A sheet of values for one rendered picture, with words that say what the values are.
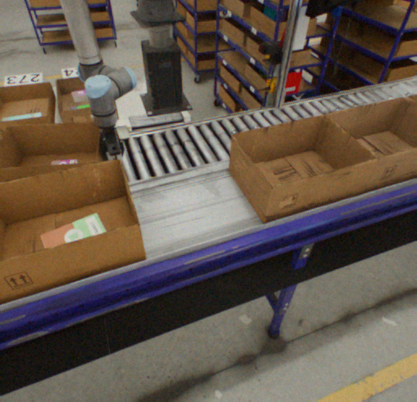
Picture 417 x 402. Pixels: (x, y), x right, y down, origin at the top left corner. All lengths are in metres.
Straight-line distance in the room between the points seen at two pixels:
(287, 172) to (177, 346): 1.04
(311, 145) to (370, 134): 0.31
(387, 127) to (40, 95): 1.83
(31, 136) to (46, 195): 0.55
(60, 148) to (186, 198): 0.73
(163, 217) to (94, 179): 0.25
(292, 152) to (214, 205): 0.43
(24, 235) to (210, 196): 0.61
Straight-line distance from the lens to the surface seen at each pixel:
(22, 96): 2.19
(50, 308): 0.95
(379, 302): 2.14
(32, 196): 1.13
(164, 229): 1.05
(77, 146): 1.62
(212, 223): 1.06
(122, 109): 1.94
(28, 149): 1.69
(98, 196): 1.15
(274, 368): 1.80
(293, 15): 1.79
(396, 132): 1.65
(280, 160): 1.33
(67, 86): 2.16
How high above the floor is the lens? 1.69
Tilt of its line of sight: 43 degrees down
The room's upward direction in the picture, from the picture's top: 1 degrees clockwise
